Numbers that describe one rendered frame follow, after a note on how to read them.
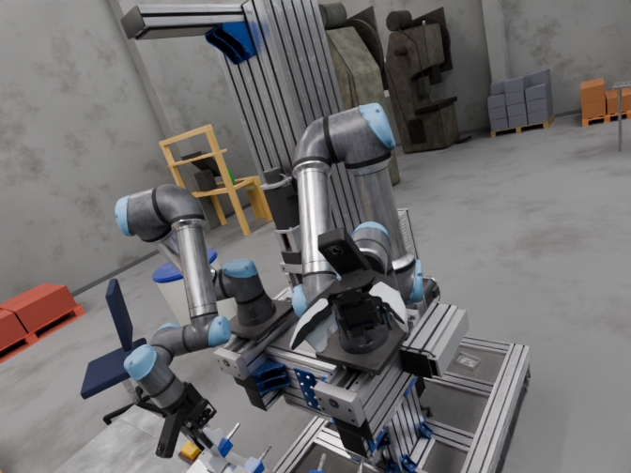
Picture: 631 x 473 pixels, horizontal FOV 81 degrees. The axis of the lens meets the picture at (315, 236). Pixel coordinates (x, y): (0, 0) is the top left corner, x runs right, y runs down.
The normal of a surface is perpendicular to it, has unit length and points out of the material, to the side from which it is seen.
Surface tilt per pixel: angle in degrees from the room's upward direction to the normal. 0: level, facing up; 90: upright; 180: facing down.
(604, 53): 90
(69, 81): 90
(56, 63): 90
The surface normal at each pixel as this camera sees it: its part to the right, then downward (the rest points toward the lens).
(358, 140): -0.22, 0.39
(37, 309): 0.81, -0.04
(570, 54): -0.60, 0.43
